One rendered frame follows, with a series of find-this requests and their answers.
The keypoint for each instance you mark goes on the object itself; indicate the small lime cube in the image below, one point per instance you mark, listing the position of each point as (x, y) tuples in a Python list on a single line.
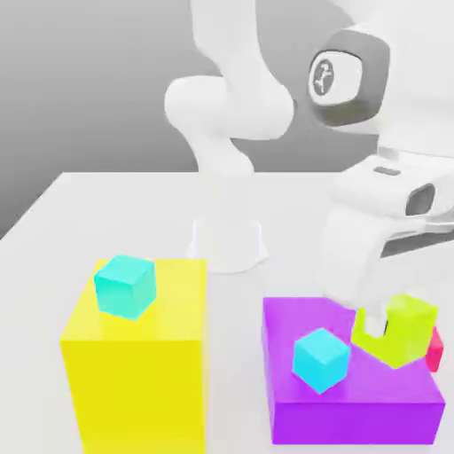
[(408, 333)]

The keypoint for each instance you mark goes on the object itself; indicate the small red cube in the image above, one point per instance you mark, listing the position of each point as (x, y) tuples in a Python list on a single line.
[(435, 351)]

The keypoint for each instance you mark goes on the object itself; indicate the small turquoise cube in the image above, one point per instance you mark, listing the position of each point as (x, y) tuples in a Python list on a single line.
[(124, 287)]

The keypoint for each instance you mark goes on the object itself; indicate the small cyan cube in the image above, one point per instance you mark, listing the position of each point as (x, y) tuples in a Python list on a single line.
[(319, 358)]

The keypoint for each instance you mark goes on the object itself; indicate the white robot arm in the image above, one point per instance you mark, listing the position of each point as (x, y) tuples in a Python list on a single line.
[(244, 106)]

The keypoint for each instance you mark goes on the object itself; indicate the large purple box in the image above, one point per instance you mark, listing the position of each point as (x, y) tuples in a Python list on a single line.
[(354, 418)]

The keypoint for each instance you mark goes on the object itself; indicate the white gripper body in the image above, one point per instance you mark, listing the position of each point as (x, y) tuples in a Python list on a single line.
[(358, 230)]

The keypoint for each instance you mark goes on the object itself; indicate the large yellow box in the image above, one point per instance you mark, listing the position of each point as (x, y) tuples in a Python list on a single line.
[(134, 390)]

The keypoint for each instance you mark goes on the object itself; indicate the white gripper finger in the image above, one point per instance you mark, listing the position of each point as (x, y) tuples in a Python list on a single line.
[(349, 276)]

